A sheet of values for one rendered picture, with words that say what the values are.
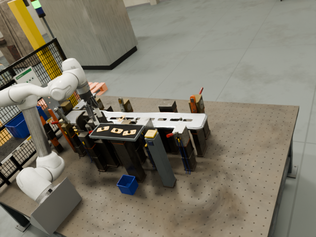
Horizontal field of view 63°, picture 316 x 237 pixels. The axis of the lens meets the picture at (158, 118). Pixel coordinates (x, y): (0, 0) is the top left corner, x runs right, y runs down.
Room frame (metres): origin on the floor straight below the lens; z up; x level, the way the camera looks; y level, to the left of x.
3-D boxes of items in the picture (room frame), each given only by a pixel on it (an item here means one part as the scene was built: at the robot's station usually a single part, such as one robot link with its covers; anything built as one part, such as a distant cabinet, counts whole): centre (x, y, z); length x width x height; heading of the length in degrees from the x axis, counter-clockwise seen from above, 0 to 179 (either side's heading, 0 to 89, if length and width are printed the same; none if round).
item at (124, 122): (1.59, 0.25, 0.89); 0.12 x 0.08 x 0.38; 145
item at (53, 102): (2.26, 0.87, 1.17); 0.12 x 0.01 x 0.34; 145
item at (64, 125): (1.95, 0.76, 0.87); 0.10 x 0.07 x 0.35; 145
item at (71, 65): (1.49, 0.38, 1.60); 0.13 x 0.11 x 0.16; 161
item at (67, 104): (2.36, 0.81, 0.88); 0.08 x 0.08 x 0.36; 55
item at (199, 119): (1.82, 0.26, 1.00); 1.38 x 0.22 x 0.02; 55
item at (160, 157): (1.27, 0.07, 0.92); 0.08 x 0.08 x 0.44; 55
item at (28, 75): (2.50, 1.06, 1.30); 0.23 x 0.02 x 0.31; 145
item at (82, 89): (1.50, 0.37, 1.49); 0.09 x 0.09 x 0.06
